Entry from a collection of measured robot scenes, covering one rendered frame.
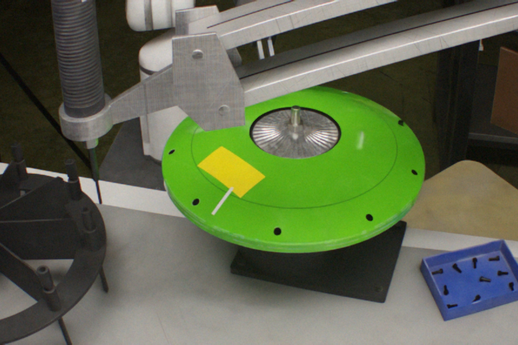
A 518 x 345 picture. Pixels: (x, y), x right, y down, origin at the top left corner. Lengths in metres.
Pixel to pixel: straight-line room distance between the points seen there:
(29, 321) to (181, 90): 0.35
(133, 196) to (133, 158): 0.19
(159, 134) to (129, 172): 0.09
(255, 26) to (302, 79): 0.06
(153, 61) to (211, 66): 0.56
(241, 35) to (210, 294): 0.43
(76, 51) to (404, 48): 0.26
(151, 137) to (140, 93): 0.60
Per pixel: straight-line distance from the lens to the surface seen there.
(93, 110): 0.62
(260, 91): 0.60
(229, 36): 0.57
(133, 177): 1.22
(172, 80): 0.61
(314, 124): 0.89
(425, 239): 1.01
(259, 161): 0.83
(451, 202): 1.55
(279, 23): 0.57
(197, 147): 0.87
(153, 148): 1.23
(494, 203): 1.57
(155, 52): 1.14
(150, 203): 1.06
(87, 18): 0.58
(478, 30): 0.61
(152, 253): 0.99
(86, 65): 0.60
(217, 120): 0.61
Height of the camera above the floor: 1.59
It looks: 37 degrees down
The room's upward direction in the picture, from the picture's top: 1 degrees counter-clockwise
